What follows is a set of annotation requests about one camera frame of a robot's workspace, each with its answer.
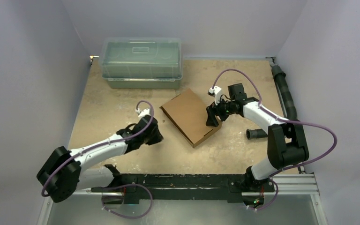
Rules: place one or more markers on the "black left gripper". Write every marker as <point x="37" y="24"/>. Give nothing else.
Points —
<point x="157" y="138"/>

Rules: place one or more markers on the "clear plastic storage bin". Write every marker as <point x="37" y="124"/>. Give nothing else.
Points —
<point x="141" y="62"/>

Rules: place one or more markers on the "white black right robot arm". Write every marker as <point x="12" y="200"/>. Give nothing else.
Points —
<point x="286" y="144"/>

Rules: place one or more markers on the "brown cardboard box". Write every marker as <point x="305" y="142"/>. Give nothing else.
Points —
<point x="188" y="114"/>

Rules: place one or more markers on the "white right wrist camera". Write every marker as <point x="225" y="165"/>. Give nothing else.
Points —
<point x="215" y="92"/>

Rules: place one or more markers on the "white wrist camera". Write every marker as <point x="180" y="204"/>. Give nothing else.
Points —
<point x="215" y="92"/>
<point x="143" y="113"/>

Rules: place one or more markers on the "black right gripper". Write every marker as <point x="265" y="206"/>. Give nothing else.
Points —
<point x="215" y="111"/>

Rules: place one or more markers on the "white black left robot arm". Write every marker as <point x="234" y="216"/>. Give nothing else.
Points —
<point x="67" y="171"/>

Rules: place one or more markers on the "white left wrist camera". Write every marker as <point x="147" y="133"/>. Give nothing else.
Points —
<point x="143" y="113"/>

